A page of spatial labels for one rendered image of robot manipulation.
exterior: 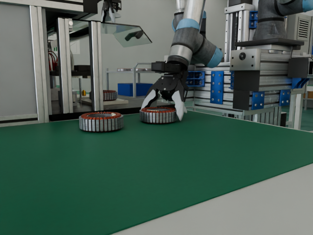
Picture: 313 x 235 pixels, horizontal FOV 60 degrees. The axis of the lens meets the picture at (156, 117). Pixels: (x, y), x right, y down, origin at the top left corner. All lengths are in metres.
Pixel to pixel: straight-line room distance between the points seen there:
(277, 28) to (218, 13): 7.95
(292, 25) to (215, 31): 7.37
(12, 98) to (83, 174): 0.47
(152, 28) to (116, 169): 7.28
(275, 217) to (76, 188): 0.23
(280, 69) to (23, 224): 1.25
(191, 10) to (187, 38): 0.22
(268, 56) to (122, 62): 6.00
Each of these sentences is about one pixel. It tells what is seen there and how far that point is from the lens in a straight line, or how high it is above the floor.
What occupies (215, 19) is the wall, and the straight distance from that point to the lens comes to 9.19.
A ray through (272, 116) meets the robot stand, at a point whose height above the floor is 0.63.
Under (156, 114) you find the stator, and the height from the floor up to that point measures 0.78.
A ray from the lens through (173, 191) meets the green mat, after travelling 0.35.
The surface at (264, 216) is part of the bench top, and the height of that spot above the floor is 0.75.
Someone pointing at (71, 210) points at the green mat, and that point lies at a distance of 0.32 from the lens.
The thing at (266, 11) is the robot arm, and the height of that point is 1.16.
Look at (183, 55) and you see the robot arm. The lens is 0.87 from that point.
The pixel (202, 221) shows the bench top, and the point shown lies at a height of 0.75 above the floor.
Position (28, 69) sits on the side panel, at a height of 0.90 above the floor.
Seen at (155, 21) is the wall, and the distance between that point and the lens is 7.73.
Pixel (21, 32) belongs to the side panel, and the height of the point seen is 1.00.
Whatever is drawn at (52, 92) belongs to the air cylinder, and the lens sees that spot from 1.28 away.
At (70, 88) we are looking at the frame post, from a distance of 0.87.
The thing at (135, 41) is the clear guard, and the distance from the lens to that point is 1.17.
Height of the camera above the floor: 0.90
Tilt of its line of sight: 10 degrees down
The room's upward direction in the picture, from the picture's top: straight up
